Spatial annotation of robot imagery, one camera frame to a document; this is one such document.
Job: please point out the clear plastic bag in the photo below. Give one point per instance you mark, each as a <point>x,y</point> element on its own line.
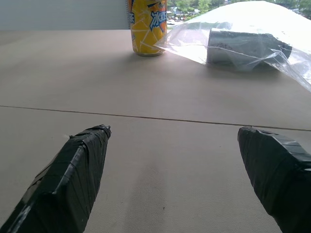
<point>252,21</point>

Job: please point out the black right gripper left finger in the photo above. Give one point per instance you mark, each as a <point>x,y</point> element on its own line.
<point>63,184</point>

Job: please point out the grey block in bag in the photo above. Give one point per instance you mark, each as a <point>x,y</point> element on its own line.
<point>240,46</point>

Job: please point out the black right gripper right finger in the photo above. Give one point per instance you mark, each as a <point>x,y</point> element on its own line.
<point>274,170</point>

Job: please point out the yellow drink can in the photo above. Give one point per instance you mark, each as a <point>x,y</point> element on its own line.
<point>148,29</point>

